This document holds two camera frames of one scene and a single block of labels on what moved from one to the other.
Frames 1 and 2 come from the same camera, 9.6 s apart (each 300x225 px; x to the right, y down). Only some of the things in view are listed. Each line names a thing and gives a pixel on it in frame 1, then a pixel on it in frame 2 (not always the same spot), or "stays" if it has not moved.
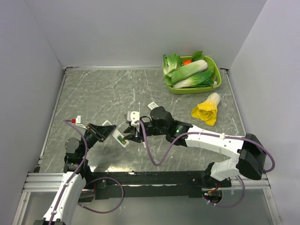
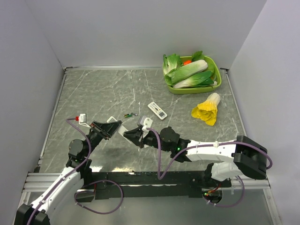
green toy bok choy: [202, 78] stays
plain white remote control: [117, 135] -> [122, 129]
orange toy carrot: [187, 62] stays
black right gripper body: [151, 130] -> [151, 138]
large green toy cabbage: [185, 70] stays
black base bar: [156, 183] stays
